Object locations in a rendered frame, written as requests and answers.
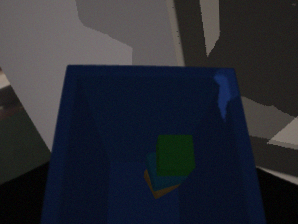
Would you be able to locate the blue square cup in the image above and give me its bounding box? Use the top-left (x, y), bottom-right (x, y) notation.
top-left (40, 64), bottom-right (266, 224)

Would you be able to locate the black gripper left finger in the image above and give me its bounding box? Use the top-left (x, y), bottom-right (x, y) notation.
top-left (0, 161), bottom-right (50, 224)

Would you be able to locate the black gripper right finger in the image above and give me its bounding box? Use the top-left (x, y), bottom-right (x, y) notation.
top-left (255, 167), bottom-right (298, 224)

